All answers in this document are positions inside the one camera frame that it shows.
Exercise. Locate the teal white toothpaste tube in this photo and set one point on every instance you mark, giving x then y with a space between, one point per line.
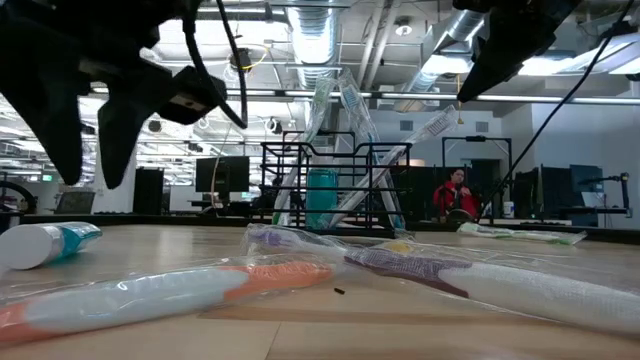
30 247

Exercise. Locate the white cup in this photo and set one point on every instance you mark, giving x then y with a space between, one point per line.
509 210

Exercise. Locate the person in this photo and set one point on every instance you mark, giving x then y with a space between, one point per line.
452 200

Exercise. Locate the black aluminium table frame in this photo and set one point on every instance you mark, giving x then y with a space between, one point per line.
60 219

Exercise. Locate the black computer monitor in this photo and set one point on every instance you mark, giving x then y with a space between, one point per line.
222 175

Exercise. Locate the small black bit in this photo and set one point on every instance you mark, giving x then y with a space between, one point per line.
340 291

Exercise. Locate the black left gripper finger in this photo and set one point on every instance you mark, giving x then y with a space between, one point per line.
120 135
55 125

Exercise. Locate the black metal rack frame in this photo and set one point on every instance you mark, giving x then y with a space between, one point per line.
475 138

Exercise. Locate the blue mouthwash bottle white cap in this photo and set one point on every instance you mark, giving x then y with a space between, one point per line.
321 200

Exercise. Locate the silver ventilation duct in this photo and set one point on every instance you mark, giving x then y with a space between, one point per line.
422 82
312 35

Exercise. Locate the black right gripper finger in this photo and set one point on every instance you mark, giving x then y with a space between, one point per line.
472 5
492 60

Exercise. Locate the green white toothbrush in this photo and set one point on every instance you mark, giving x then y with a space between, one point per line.
525 234

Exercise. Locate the purple white toothbrush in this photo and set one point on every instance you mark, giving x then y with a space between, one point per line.
525 295

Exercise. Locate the orange white toothbrush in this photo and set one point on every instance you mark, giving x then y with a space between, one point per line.
150 295

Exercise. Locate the blue white toothbrush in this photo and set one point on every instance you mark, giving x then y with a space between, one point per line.
356 100

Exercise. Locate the long ceiling light strip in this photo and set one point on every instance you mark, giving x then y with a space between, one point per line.
280 93

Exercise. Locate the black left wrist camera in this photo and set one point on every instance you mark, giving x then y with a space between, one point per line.
192 97

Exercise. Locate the white square column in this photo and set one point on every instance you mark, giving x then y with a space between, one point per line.
117 200

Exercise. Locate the black cabinet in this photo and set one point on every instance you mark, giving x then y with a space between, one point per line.
148 190

